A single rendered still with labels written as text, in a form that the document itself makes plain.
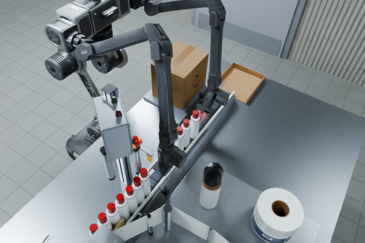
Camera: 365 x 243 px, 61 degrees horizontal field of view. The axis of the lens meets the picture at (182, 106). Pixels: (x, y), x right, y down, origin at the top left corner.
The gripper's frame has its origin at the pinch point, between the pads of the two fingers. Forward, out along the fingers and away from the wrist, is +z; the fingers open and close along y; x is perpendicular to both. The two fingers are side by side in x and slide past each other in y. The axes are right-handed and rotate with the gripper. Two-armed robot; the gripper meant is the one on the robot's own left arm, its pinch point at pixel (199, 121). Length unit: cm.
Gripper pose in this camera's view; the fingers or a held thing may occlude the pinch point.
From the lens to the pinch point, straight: 180.3
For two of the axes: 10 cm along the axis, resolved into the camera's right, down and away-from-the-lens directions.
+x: 4.0, -0.2, 9.2
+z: -3.8, 9.1, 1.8
